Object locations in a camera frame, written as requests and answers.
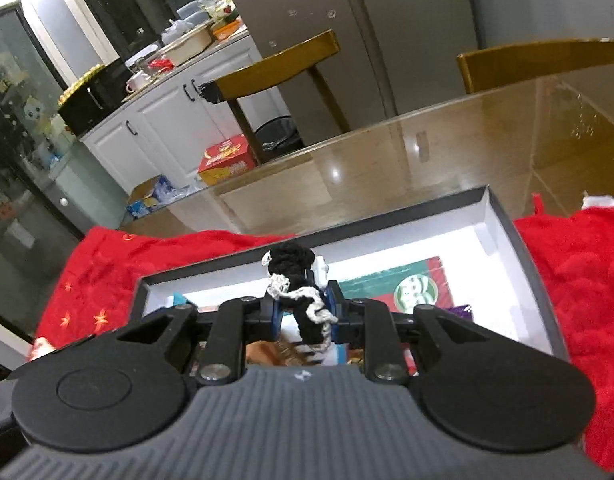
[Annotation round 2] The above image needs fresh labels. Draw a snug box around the black and white scrunchie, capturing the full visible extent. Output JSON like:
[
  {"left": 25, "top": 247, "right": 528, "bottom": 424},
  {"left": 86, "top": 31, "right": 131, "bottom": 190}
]
[{"left": 261, "top": 241, "right": 340, "bottom": 353}]

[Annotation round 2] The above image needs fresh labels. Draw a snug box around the row of gold wrapped chocolates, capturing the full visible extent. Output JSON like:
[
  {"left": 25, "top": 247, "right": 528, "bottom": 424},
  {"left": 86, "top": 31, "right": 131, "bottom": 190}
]
[{"left": 59, "top": 64, "right": 105, "bottom": 103}]

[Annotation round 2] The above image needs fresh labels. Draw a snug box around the cardboard box with blue packets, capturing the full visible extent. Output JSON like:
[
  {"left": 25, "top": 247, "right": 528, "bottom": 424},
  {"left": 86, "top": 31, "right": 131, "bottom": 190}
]
[{"left": 127, "top": 175, "right": 190, "bottom": 220}]

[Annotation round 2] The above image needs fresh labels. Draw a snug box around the dark kitchen window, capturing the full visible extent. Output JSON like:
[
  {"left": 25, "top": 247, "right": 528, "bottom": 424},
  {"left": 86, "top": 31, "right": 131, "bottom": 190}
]
[{"left": 62, "top": 0, "right": 223, "bottom": 61}]

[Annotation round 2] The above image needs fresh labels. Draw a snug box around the cream basin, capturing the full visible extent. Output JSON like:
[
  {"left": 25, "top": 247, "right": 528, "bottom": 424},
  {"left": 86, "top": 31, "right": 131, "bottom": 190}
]
[{"left": 162, "top": 25, "right": 214, "bottom": 66}]

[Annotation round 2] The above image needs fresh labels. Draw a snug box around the red printed bear blanket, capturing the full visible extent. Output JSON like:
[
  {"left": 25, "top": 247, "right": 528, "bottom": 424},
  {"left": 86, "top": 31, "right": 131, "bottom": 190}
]
[{"left": 34, "top": 192, "right": 614, "bottom": 471}]

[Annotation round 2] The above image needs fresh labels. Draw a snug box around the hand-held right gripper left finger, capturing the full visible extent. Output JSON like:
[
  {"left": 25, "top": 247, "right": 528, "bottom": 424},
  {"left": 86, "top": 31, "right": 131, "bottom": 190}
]
[{"left": 114, "top": 296, "right": 288, "bottom": 386}]

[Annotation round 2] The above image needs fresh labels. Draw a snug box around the black shallow box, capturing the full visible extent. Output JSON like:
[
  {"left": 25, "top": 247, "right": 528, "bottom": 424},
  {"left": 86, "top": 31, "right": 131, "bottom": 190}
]
[{"left": 129, "top": 185, "right": 570, "bottom": 376}]

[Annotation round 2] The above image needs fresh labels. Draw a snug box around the glass sliding door with stickers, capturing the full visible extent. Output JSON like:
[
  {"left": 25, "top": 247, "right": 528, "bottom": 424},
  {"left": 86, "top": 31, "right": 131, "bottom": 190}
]
[{"left": 0, "top": 5, "right": 88, "bottom": 341}]

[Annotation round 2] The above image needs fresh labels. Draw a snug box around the silver refrigerator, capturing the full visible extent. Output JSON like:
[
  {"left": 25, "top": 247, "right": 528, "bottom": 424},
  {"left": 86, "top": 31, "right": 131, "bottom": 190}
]
[{"left": 209, "top": 0, "right": 480, "bottom": 133}]

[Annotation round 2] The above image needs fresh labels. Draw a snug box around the white kitchen cabinet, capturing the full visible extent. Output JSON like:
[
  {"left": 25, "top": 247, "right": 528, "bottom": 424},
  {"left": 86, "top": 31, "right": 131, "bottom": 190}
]
[{"left": 79, "top": 35, "right": 298, "bottom": 201}]

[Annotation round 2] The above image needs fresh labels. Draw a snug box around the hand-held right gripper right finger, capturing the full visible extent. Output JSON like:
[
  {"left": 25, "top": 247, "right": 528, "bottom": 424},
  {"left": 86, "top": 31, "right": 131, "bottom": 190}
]
[{"left": 327, "top": 282, "right": 493, "bottom": 386}]

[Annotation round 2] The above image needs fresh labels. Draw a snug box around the black microwave oven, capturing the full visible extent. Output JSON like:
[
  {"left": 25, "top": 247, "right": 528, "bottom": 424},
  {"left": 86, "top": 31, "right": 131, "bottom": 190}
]
[{"left": 58, "top": 57, "right": 138, "bottom": 137}]

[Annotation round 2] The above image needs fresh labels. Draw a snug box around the red carton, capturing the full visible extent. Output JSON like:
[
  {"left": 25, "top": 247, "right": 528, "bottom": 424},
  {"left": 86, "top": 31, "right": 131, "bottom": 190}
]
[{"left": 197, "top": 134, "right": 258, "bottom": 186}]

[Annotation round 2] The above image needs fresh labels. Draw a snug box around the wooden chair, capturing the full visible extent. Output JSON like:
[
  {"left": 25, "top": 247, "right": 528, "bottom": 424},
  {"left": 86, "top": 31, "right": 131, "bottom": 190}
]
[
  {"left": 199, "top": 30, "right": 353, "bottom": 166},
  {"left": 456, "top": 37, "right": 614, "bottom": 95}
]

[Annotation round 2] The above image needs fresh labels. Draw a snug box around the orange packet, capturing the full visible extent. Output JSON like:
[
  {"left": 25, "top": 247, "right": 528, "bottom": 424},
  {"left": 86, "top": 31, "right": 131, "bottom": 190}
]
[{"left": 212, "top": 20, "right": 245, "bottom": 41}]

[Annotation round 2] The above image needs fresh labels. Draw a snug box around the black trash bin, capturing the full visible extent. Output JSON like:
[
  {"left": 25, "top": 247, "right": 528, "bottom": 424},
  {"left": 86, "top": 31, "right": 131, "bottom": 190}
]
[{"left": 254, "top": 116, "right": 305, "bottom": 161}]

